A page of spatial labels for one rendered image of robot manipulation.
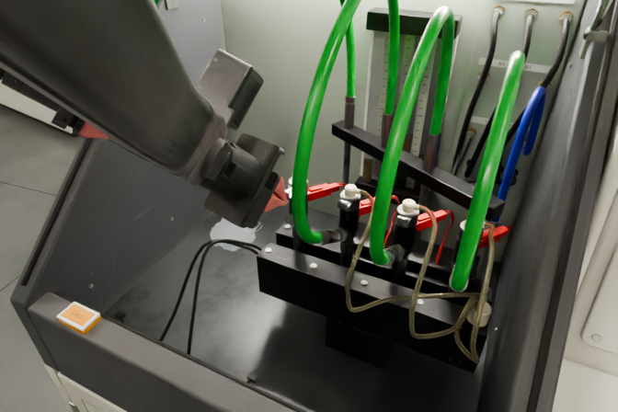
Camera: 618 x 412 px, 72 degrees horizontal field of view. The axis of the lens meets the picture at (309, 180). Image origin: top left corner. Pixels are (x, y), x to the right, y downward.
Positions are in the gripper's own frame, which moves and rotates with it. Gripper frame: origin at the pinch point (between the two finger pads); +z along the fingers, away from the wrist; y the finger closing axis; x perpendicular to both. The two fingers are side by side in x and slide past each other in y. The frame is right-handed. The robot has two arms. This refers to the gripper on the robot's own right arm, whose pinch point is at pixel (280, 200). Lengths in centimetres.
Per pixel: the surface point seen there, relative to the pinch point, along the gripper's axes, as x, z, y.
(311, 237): -10.8, -6.6, -2.4
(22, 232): 194, 78, -71
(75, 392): 23.3, 5.8, -43.2
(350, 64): 5.5, 7.8, 25.0
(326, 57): -9.6, -17.1, 13.0
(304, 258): -1.2, 11.1, -6.1
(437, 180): -13.8, 13.3, 12.9
